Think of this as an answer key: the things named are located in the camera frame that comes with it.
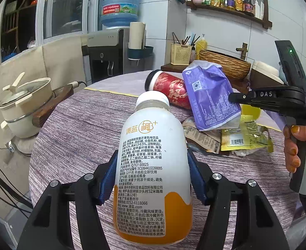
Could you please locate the blue water jug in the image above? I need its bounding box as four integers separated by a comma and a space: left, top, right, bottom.
100, 0, 140, 29

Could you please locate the cream cooking pot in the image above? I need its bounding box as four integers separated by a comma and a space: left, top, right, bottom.
0, 73, 53, 138

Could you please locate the paper cup tube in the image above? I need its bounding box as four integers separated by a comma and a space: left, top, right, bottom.
129, 21, 146, 50

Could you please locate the wooden wall shelf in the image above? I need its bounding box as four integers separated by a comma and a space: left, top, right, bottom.
186, 0, 272, 29

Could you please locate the teal wall cup holder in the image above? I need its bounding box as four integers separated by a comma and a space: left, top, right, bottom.
127, 45, 154, 59

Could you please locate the yellow snack wrapper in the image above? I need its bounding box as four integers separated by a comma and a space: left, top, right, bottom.
221, 115, 274, 153

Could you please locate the red paper cup black lid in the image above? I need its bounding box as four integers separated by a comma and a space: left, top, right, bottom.
146, 70, 192, 110

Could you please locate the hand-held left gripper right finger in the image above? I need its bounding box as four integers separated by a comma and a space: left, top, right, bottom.
187, 149, 291, 250

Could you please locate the dark sauce bottle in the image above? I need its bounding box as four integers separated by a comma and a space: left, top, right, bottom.
243, 0, 255, 16

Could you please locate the woven basket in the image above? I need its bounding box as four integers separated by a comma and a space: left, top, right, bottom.
198, 49, 252, 80

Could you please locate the yellow tube container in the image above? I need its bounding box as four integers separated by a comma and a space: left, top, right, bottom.
240, 104, 262, 122

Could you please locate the white and orange drink bottle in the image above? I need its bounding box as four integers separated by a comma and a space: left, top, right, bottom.
112, 91, 194, 245

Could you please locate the white pump bottle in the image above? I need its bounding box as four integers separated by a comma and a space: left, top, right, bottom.
254, 0, 264, 19

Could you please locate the bronze faucet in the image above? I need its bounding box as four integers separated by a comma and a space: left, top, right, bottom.
235, 42, 248, 61

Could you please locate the person's right hand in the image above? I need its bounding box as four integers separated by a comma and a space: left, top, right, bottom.
283, 124, 306, 174

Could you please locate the white tissue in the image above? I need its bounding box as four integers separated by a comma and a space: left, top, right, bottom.
232, 149, 255, 157

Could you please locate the purple plastic packet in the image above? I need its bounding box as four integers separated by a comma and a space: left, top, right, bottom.
181, 60, 242, 132

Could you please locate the wooden board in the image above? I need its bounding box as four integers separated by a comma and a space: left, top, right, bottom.
33, 85, 74, 128

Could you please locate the water dispenser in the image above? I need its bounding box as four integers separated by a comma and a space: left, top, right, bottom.
81, 29, 125, 84

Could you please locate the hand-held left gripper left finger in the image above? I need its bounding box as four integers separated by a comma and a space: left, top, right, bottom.
17, 151, 119, 250

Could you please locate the yellow soap bottle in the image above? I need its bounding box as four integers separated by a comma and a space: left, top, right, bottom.
196, 34, 208, 60

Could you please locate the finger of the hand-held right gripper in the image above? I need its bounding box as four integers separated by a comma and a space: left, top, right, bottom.
228, 89, 276, 108

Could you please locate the window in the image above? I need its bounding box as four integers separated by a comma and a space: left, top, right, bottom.
0, 0, 91, 63

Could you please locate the purple tablecloth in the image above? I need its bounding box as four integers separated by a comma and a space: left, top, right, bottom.
29, 73, 300, 250

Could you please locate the brown snack wrapper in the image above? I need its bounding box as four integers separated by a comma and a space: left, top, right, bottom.
182, 117, 222, 154

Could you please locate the cream chopstick holder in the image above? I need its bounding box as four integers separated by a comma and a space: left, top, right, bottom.
171, 43, 190, 65

